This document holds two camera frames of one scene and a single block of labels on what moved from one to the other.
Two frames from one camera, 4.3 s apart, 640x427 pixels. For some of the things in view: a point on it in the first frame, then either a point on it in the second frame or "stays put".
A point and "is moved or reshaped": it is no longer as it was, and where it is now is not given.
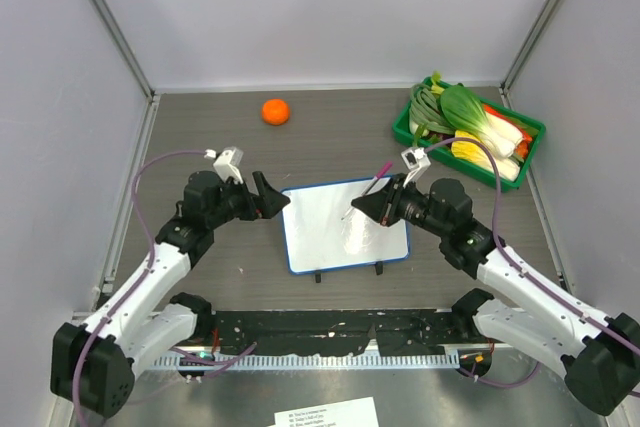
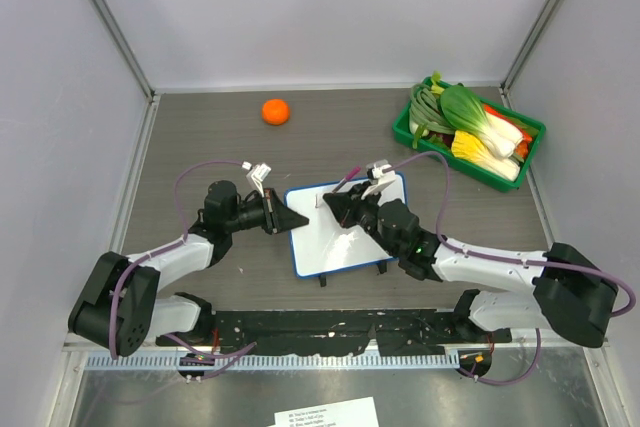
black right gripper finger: x=374 y=204 -> x=342 y=204
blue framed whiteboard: x=325 y=231 stays put
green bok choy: x=463 y=109 stays put
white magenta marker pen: x=387 y=166 is moved or reshaped
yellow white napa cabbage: x=507 y=169 stays put
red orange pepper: x=522 y=148 stays put
